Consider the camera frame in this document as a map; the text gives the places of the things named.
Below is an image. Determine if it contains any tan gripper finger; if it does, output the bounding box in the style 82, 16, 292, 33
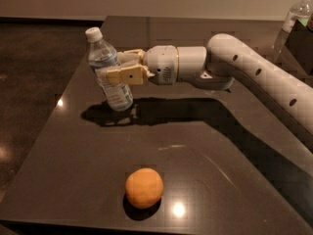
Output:
117, 49, 145, 66
97, 65, 154, 85

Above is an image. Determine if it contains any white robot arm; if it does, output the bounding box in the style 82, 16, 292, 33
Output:
96, 33, 313, 150

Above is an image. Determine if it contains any clear bottle in background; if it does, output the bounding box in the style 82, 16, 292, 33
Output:
273, 0, 313, 64

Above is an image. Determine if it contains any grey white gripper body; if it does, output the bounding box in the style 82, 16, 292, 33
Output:
143, 45, 178, 85

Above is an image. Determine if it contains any dark box in background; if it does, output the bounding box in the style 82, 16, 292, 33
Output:
286, 21, 313, 75

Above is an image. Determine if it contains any blue label plastic water bottle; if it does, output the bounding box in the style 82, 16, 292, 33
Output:
85, 27, 133, 112

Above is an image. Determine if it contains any orange fruit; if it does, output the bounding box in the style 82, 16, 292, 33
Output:
125, 167, 164, 210

